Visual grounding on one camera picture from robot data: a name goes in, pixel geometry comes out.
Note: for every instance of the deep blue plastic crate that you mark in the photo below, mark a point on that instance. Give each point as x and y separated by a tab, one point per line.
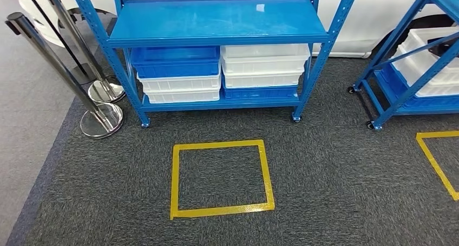
423	101

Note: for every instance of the white car with red stripe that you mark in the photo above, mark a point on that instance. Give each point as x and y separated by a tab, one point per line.
358	21

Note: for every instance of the yellow floor tape square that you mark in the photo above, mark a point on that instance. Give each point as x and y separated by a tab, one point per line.
174	179
434	162

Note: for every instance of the deep white plastic crate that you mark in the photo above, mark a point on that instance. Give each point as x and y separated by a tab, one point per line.
419	39
437	88

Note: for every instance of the black plastic trim part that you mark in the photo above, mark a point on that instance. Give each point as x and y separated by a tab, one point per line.
443	47

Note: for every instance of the large blue steel shelf rack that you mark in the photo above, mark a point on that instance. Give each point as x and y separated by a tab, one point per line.
215	21

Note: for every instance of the blue shelf rack on casters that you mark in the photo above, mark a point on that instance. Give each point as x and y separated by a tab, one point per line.
394	104

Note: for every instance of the blue plastic tray bin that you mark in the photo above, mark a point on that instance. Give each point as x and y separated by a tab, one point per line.
175	59
260	93

